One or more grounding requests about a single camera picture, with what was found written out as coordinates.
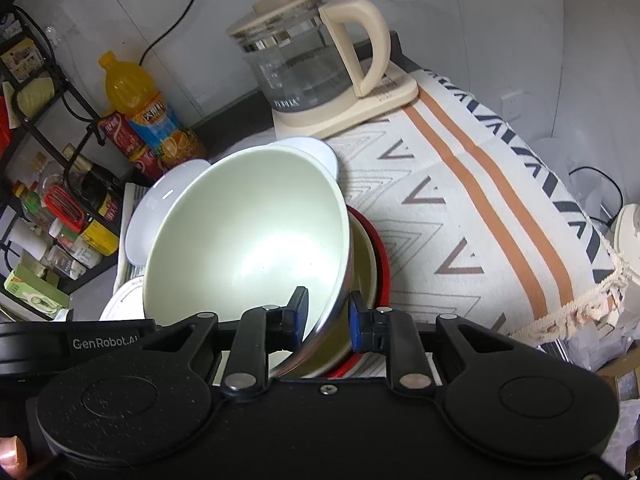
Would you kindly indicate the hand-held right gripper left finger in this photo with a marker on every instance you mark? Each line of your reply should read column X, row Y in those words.
column 301, row 310

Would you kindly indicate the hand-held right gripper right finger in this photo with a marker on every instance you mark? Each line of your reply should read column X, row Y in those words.
column 356, row 322

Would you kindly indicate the round white plate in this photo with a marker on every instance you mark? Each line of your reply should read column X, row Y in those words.
column 125, row 300

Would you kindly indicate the cream bowl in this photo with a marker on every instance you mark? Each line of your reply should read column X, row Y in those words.
column 362, row 270

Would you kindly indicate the pale green bowl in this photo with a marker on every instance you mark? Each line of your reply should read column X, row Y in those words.
column 235, row 240

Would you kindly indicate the white eared plate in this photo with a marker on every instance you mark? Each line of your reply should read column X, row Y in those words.
column 150, row 205

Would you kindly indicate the person's left hand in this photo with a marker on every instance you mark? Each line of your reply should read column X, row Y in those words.
column 11, row 455

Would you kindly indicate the green carton box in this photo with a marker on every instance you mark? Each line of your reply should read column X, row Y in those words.
column 35, row 290

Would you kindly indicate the patterned table cloth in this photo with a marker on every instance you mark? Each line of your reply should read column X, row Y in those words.
column 450, row 220

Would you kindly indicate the dark soy sauce bottle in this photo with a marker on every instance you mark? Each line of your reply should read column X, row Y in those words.
column 100, row 195

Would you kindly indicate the red drink can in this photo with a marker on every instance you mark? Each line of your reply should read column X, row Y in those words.
column 117, row 135
column 147, row 165

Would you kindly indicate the cream kettle base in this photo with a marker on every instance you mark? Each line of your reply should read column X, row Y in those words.
column 345, row 110

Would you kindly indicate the orange juice bottle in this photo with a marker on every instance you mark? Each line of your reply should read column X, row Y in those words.
column 150, row 110

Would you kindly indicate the black metal rack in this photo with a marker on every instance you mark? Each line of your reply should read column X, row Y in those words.
column 50, row 110

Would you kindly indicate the cardboard box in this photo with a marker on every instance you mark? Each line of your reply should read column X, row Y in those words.
column 620, row 380

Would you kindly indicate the cream utensil holder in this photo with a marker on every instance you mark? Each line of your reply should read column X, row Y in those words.
column 629, row 235

